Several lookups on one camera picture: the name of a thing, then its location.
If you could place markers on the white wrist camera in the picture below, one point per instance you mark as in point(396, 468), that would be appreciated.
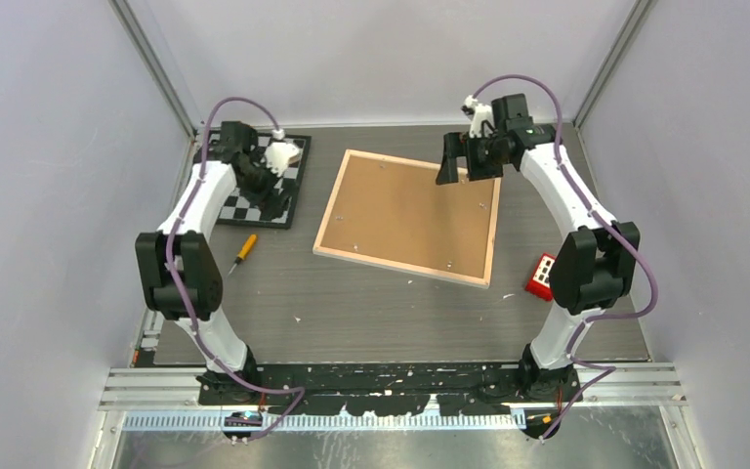
point(481, 117)
point(279, 155)

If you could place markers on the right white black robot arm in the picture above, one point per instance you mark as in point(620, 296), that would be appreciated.
point(595, 264)

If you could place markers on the aluminium rail profile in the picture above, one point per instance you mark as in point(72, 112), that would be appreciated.
point(166, 399)

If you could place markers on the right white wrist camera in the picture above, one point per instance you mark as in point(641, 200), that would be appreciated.
point(481, 117)

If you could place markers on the white wooden photo frame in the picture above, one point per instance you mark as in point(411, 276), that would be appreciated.
point(407, 217)

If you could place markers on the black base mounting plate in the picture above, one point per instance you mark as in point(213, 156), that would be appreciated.
point(392, 389)

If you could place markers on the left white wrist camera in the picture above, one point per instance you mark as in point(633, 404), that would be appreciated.
point(279, 155)

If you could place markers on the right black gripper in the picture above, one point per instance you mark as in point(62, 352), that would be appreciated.
point(456, 146)

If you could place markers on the black white checkerboard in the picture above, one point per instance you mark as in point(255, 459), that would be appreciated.
point(238, 210)

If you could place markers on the red bit holder box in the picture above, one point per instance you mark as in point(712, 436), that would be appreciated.
point(539, 281)

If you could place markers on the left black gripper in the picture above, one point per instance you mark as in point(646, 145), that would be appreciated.
point(272, 207)

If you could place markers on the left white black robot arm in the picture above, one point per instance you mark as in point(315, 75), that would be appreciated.
point(235, 168)

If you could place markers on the orange handled screwdriver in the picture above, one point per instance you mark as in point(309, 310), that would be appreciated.
point(243, 252)

